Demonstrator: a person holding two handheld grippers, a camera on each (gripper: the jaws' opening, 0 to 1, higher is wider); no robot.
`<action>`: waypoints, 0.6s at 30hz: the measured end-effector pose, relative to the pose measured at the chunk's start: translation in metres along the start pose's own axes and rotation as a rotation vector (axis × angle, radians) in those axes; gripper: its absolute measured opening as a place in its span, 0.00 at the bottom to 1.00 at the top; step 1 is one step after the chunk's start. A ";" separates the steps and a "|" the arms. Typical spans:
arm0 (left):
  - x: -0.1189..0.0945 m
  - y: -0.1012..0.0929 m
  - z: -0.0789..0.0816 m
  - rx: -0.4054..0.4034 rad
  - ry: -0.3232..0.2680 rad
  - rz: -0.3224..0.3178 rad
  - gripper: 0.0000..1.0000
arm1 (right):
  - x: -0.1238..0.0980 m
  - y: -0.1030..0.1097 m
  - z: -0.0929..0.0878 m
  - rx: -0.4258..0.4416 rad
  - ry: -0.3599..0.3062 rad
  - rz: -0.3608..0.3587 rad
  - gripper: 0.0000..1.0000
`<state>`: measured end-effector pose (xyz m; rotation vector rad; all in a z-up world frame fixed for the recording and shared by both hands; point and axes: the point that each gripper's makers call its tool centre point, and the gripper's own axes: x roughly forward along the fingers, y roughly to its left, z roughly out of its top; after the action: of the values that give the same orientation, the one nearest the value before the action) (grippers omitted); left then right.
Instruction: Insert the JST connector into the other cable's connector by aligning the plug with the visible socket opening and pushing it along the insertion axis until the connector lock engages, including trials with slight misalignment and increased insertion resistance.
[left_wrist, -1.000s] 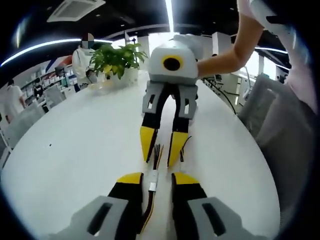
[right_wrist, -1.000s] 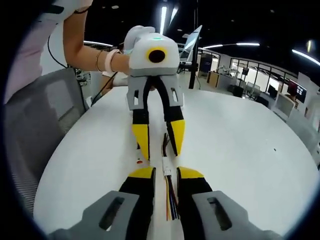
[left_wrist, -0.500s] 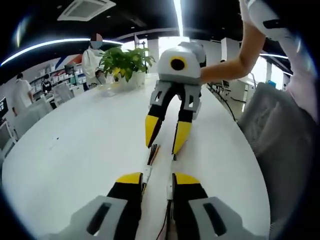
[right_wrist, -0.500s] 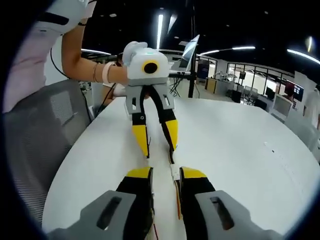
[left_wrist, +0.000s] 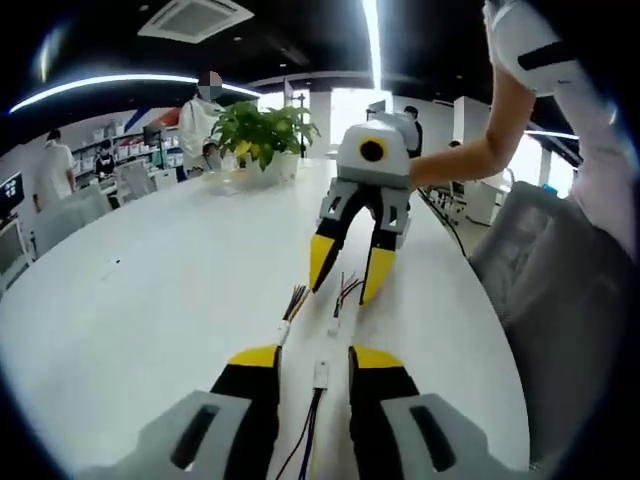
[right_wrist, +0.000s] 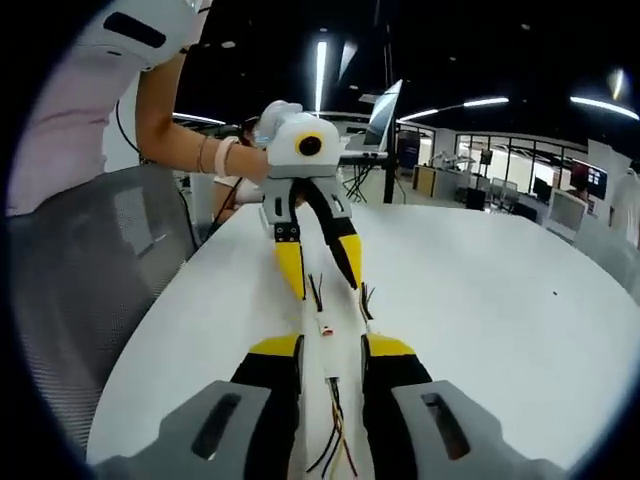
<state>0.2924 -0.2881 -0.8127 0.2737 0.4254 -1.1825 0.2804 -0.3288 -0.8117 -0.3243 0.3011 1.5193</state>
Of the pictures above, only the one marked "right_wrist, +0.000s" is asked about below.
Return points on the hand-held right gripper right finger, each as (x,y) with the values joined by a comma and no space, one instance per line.
(400,400)

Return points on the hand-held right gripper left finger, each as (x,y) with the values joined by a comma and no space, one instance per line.
(235,425)

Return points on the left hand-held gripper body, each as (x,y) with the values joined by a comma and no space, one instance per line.
(290,162)

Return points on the person's left hand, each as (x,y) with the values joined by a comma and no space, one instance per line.
(252,165)

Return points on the pink white wristband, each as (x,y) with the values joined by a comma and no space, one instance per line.
(222,157)

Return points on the black stand pole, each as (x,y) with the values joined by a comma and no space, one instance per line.
(390,170)

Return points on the long ceiling light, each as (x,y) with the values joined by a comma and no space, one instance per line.
(321,75)
(605,106)
(200,118)
(480,102)

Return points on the wooden cabinet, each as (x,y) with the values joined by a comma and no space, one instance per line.
(424,179)

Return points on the blue sign board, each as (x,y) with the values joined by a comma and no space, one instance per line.
(407,152)

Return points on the open laptop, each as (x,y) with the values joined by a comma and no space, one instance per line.
(382,115)

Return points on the white wearable device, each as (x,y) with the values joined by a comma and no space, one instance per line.
(150,47)

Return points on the grey mesh chair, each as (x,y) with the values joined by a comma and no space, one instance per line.
(75,280)

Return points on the white office chair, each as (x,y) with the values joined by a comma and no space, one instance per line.
(567,210)

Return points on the dark wall monitor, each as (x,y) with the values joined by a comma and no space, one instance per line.
(592,177)

